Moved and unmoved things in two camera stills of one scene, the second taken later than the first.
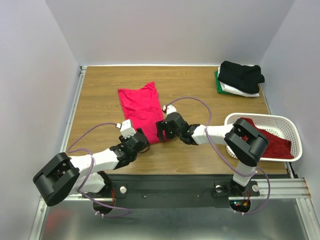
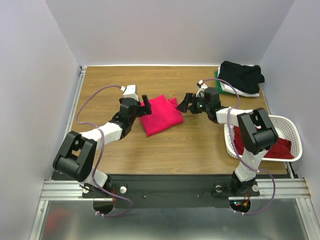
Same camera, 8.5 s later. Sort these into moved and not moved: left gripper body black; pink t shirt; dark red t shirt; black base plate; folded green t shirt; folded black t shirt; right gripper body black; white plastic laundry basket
Moved: right gripper body black; pink t shirt; left gripper body black
Not moved: dark red t shirt; white plastic laundry basket; black base plate; folded black t shirt; folded green t shirt
